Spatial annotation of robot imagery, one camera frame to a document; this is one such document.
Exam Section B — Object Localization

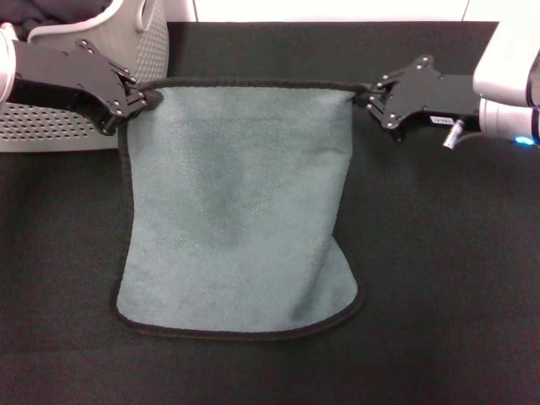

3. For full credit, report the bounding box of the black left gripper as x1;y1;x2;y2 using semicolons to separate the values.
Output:
6;39;165;137

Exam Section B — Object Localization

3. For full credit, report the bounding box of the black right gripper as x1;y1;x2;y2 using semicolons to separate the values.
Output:
353;53;483;143

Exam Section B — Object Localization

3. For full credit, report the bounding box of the yellow and grey towel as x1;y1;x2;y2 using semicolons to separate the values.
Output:
109;75;367;342

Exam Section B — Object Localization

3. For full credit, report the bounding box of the grey perforated plastic storage box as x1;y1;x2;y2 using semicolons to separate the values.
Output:
0;0;170;154

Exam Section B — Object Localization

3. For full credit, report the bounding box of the black cloth in box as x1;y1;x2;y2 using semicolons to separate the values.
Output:
0;0;113;41

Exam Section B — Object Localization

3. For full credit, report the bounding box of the black tablecloth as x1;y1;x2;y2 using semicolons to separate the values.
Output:
0;20;540;405

